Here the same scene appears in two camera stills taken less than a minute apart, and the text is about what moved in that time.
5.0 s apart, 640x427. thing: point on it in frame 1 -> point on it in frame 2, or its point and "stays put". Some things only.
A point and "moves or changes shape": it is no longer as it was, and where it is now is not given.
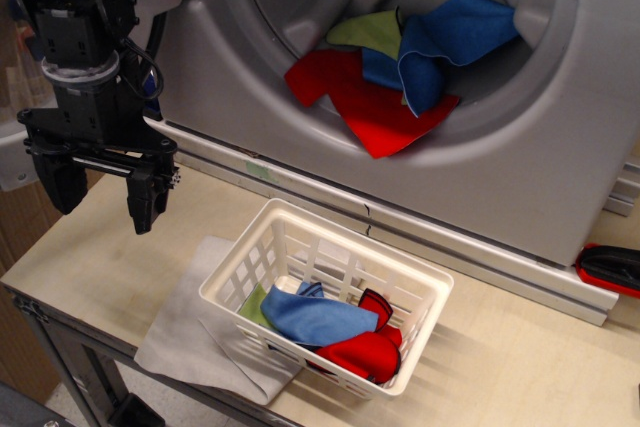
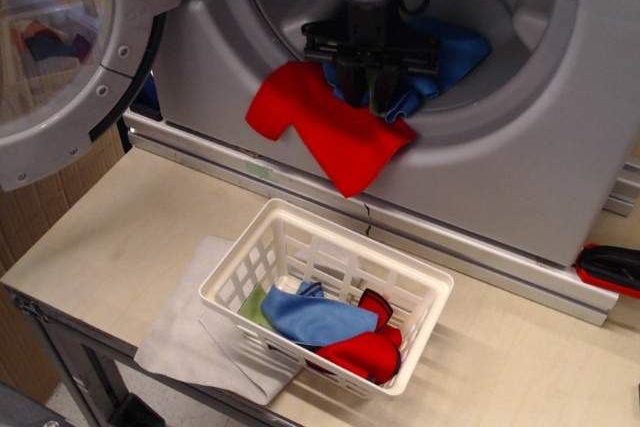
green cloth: x=380 y=31 moves or changes shape
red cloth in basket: x=372 y=354 stays put
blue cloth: x=457 y=28 -> x=459 y=52
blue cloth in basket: x=317 y=321 stays put
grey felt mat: x=191 y=342 stays put
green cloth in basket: x=251 y=308 stays put
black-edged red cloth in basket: x=376 y=303 stays put
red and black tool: x=611 y=267 stays put
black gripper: x=99 y=124 -> x=371 y=31
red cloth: x=376 y=116 moves or changes shape
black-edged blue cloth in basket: x=308 y=288 stays put
